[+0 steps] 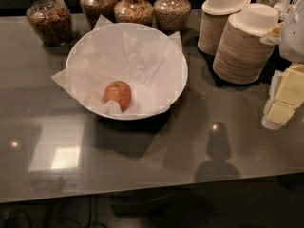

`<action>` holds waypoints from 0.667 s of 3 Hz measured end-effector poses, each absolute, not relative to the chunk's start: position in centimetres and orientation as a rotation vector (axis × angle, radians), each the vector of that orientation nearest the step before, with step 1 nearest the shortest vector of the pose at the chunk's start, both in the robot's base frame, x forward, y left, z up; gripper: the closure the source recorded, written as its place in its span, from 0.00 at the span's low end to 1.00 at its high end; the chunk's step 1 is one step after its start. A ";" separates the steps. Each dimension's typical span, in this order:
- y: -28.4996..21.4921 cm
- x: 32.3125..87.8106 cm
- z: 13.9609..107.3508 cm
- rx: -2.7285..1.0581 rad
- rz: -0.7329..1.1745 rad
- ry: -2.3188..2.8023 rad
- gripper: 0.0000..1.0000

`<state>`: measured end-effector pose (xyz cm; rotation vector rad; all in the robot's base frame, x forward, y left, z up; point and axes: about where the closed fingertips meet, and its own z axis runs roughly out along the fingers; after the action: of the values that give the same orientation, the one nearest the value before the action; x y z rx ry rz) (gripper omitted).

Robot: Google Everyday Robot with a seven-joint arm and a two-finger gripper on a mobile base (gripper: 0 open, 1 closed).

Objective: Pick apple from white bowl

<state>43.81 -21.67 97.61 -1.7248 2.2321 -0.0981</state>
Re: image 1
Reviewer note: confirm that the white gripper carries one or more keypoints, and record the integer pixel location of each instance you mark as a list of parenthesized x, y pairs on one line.
[(294, 38)]

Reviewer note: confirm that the stack of paper bowls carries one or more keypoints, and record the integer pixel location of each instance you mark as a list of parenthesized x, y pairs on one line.
[(241, 56), (215, 14)]

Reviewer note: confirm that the white paper liner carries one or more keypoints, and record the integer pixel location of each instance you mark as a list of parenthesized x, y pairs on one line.
[(133, 64)]

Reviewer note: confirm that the left glass cereal jar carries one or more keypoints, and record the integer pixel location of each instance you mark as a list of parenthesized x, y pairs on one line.
[(51, 20)]

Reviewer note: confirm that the red apple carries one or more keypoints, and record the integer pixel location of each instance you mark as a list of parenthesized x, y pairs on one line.
[(119, 92)]

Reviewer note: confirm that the white bowl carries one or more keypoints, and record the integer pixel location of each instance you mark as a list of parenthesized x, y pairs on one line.
[(126, 48)]

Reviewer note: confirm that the front stack of paper bowls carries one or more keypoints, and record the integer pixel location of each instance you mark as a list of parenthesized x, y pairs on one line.
[(241, 56)]

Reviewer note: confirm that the glass cereal jar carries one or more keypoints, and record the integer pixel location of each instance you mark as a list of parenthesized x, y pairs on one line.
[(171, 15), (51, 20), (134, 11), (93, 9)]

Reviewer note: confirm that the rear stack of paper bowls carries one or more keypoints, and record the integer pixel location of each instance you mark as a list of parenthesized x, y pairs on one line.
[(215, 14)]

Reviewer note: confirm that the plastic cutlery bundle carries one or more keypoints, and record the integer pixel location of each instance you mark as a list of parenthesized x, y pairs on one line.
[(285, 7)]

